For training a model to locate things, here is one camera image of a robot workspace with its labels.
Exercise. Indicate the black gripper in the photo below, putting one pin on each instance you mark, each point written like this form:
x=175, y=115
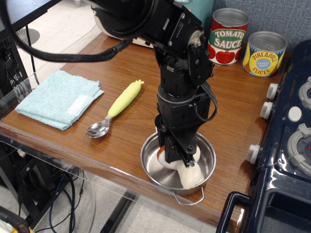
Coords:
x=177, y=124

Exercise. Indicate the plush mushroom toy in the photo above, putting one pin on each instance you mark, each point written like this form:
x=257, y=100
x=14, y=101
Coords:
x=189, y=177

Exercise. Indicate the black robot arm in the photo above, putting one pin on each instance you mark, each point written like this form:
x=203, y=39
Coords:
x=180, y=46

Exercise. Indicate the stainless steel pot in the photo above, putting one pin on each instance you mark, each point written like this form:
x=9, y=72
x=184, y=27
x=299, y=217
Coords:
x=168, y=181

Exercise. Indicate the dark blue toy stove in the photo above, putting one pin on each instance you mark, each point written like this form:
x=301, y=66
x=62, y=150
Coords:
x=280, y=199

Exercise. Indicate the pineapple slices can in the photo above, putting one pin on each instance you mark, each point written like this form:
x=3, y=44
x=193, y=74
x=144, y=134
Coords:
x=264, y=53

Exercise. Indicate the tomato sauce can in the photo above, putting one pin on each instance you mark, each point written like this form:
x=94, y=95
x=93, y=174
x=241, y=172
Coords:
x=227, y=32

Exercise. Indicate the light blue folded cloth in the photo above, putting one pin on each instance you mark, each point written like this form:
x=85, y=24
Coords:
x=60, y=99

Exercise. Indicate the toy microwave teal and cream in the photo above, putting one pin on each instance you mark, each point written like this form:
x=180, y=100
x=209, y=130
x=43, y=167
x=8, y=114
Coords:
x=202, y=9

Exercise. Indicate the black desk at left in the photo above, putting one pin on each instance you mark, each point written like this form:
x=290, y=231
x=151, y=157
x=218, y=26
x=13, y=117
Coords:
x=21, y=13

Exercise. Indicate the spoon with green handle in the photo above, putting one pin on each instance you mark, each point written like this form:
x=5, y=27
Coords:
x=101, y=128

